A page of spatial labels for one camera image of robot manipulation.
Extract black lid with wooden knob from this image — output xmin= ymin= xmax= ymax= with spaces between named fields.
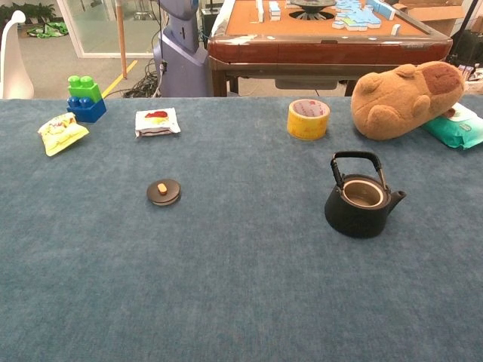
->
xmin=146 ymin=178 xmax=182 ymax=207

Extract small black cast-iron teapot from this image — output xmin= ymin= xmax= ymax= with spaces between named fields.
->
xmin=324 ymin=151 xmax=408 ymax=239

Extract yellow packing tape roll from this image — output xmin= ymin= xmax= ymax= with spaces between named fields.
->
xmin=286 ymin=99 xmax=331 ymax=142

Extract blue felt table cover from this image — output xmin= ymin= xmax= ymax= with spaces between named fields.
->
xmin=0 ymin=94 xmax=483 ymax=362

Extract white snack packet red print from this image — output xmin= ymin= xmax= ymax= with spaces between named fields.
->
xmin=134 ymin=107 xmax=182 ymax=139

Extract brown wooden mahjong table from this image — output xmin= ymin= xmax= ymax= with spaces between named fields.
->
xmin=207 ymin=0 xmax=454 ymax=98

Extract blue toy building brick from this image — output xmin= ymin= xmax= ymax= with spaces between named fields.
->
xmin=66 ymin=97 xmax=108 ymax=124

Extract brown capybara plush toy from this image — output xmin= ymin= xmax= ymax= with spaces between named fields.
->
xmin=350 ymin=60 xmax=466 ymax=141

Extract green toy building brick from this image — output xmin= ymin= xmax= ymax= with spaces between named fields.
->
xmin=67 ymin=75 xmax=103 ymax=103

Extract yellow snack bag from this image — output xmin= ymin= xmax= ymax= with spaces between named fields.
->
xmin=37 ymin=112 xmax=91 ymax=158

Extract wooden pole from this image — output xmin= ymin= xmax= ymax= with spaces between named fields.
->
xmin=115 ymin=0 xmax=128 ymax=80

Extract green wet wipes pack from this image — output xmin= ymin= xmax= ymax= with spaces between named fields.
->
xmin=420 ymin=102 xmax=483 ymax=151

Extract green bag on floor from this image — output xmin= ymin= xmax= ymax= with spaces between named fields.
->
xmin=26 ymin=21 xmax=69 ymax=39

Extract white plastic chair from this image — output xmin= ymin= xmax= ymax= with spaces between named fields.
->
xmin=0 ymin=10 xmax=35 ymax=100

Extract brown cardboard box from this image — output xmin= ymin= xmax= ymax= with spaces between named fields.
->
xmin=392 ymin=0 xmax=476 ymax=38

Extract black tripod stand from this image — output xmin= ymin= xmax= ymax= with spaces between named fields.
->
xmin=446 ymin=0 xmax=477 ymax=65

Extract blue-grey machine pedestal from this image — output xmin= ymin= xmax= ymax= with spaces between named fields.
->
xmin=152 ymin=0 xmax=212 ymax=98

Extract tangled black floor cables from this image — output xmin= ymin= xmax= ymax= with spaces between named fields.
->
xmin=122 ymin=58 xmax=163 ymax=99

